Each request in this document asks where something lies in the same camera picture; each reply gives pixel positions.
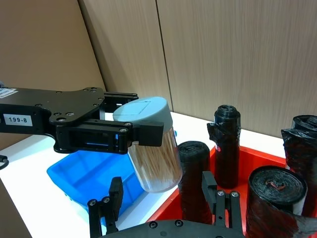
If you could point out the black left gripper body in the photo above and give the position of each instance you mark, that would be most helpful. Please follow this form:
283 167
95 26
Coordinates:
62 104

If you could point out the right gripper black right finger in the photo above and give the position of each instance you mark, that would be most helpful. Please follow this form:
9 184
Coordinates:
210 188

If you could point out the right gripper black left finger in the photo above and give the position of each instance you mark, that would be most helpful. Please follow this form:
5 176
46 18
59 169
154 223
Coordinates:
116 196

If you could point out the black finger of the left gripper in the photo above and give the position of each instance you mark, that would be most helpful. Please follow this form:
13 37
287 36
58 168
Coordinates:
148 135
116 98

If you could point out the clear toothpick jar grey lid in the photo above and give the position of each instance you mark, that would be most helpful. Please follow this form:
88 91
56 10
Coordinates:
158 168

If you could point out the black garbage bag roll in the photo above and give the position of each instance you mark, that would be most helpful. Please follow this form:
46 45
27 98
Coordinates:
193 173
302 143
226 148
272 198

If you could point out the blue plastic bin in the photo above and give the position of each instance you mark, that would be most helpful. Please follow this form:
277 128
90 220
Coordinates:
81 173

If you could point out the red plastic bin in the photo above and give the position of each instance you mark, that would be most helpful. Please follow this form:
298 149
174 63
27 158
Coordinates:
257 158

